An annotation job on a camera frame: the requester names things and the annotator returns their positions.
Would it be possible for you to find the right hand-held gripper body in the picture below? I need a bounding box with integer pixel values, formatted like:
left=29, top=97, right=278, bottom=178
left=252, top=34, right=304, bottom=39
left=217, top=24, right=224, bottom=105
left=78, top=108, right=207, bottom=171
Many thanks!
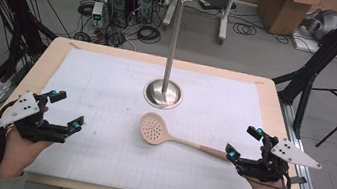
left=232, top=129, right=326, bottom=189

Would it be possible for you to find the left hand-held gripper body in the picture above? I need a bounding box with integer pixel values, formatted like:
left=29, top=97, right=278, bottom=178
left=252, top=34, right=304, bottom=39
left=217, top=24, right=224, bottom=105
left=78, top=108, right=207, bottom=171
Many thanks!
left=0, top=86, right=75, bottom=148

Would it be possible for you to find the beige slotted spoon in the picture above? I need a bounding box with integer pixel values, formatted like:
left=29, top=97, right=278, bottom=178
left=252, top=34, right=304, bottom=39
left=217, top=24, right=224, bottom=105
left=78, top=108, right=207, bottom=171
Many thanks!
left=135, top=110, right=237, bottom=162

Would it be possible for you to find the person's left hand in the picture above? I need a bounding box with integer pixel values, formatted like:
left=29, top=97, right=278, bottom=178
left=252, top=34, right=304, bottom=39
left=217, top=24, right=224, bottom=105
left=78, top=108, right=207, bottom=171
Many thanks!
left=0, top=125, right=55, bottom=186

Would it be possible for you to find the grey tape strip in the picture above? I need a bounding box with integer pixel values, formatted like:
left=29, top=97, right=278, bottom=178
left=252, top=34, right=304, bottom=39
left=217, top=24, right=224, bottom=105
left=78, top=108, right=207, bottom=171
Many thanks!
left=287, top=174, right=309, bottom=188

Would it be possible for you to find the white grid mat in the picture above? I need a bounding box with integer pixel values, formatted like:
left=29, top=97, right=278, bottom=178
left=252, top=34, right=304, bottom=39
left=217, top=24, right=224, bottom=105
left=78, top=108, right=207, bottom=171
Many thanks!
left=24, top=44, right=289, bottom=189

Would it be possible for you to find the white box with green light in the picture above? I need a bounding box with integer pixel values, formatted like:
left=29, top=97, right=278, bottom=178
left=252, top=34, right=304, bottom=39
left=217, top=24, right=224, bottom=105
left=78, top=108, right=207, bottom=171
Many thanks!
left=89, top=0, right=106, bottom=29

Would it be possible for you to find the flat white board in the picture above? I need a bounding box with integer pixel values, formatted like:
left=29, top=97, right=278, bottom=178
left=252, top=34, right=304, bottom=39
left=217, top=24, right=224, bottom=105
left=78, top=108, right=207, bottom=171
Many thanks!
left=288, top=33, right=337, bottom=61

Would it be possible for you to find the white stand base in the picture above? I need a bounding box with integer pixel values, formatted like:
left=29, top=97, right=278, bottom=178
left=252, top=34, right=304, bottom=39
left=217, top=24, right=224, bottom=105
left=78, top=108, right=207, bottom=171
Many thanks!
left=159, top=0, right=239, bottom=47

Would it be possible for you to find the cardboard box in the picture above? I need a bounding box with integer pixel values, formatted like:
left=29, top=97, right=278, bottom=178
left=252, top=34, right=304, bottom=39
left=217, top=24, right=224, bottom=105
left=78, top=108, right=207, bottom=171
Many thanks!
left=254, top=0, right=323, bottom=42

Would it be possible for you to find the metal utensil stand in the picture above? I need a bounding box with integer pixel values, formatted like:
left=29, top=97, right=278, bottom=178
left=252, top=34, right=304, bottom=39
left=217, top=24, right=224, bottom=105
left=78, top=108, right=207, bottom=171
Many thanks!
left=140, top=0, right=207, bottom=114

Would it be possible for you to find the grey appliance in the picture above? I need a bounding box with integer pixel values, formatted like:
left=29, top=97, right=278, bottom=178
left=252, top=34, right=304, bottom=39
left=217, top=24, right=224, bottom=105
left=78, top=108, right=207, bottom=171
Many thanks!
left=300, top=6, right=337, bottom=45

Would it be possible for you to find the coiled black cable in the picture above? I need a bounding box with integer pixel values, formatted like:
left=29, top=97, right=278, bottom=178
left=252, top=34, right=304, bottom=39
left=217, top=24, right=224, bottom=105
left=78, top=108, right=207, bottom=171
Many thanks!
left=135, top=23, right=163, bottom=47

